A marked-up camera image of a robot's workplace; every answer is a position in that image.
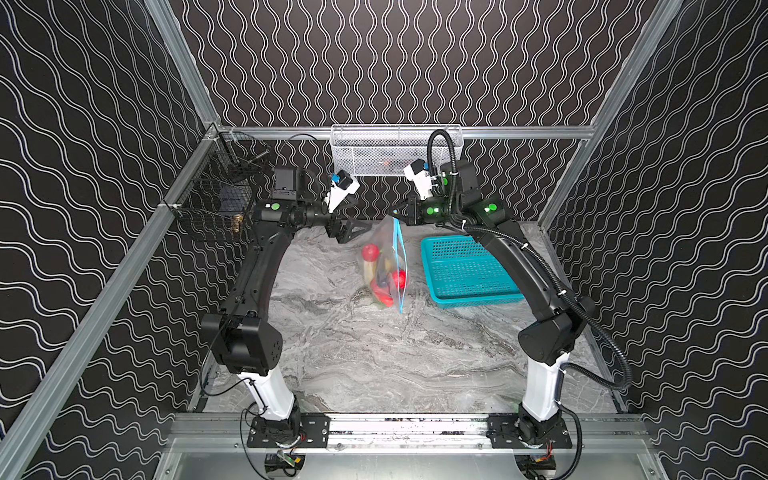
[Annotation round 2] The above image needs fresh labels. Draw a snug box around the red toy tomato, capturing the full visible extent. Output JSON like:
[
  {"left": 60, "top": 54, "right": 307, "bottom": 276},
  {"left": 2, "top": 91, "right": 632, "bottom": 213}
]
[
  {"left": 391, "top": 269, "right": 407, "bottom": 290},
  {"left": 369, "top": 279, "right": 394, "bottom": 307},
  {"left": 361, "top": 243, "right": 380, "bottom": 263}
]

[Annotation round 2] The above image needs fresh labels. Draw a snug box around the clear zip top bag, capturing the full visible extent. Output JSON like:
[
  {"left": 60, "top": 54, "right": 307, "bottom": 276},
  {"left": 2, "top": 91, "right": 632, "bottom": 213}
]
[{"left": 361, "top": 216, "right": 410, "bottom": 314}]

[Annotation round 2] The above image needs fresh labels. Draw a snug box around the teal plastic basket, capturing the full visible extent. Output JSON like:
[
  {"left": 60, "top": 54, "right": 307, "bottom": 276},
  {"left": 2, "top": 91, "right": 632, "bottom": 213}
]
[{"left": 420, "top": 235, "right": 524, "bottom": 309}]

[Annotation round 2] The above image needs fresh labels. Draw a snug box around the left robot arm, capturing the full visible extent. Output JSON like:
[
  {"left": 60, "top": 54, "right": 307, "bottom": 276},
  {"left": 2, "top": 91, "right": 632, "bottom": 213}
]
[{"left": 202, "top": 167, "right": 370, "bottom": 425}]

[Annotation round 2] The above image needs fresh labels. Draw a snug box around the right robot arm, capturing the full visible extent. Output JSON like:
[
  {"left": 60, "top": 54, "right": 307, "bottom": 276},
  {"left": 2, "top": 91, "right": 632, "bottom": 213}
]
[{"left": 392, "top": 159, "right": 632, "bottom": 423}]

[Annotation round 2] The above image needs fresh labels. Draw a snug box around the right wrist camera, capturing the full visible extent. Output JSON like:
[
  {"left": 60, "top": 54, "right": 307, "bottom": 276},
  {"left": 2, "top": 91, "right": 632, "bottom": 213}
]
[{"left": 403, "top": 159, "right": 433, "bottom": 200}]

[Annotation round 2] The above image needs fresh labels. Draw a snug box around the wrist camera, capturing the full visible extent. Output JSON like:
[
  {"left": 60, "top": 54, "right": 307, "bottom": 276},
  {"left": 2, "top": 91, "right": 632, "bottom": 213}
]
[
  {"left": 325, "top": 169, "right": 360, "bottom": 213},
  {"left": 403, "top": 159, "right": 433, "bottom": 200}
]

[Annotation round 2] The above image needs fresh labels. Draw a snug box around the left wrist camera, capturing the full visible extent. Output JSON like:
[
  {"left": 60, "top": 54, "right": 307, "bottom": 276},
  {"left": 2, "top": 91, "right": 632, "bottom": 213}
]
[{"left": 325, "top": 169, "right": 360, "bottom": 213}]

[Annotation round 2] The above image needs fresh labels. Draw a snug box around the black wire wall basket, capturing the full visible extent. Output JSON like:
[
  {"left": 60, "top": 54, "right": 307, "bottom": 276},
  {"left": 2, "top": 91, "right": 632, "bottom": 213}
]
[{"left": 171, "top": 124, "right": 274, "bottom": 244}]

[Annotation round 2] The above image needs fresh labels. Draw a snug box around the white mesh wall basket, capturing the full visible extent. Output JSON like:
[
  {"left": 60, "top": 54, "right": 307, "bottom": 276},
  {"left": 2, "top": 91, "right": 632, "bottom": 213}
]
[{"left": 330, "top": 124, "right": 464, "bottom": 177}]

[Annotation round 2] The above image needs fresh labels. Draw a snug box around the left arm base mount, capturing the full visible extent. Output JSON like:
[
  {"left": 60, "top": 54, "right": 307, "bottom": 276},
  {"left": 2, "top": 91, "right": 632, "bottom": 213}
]
[{"left": 245, "top": 410, "right": 331, "bottom": 479}]

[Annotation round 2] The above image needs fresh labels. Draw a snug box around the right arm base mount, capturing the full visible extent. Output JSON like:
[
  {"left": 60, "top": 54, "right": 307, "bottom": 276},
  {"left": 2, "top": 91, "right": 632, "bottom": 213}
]
[{"left": 486, "top": 410, "right": 574, "bottom": 479}]

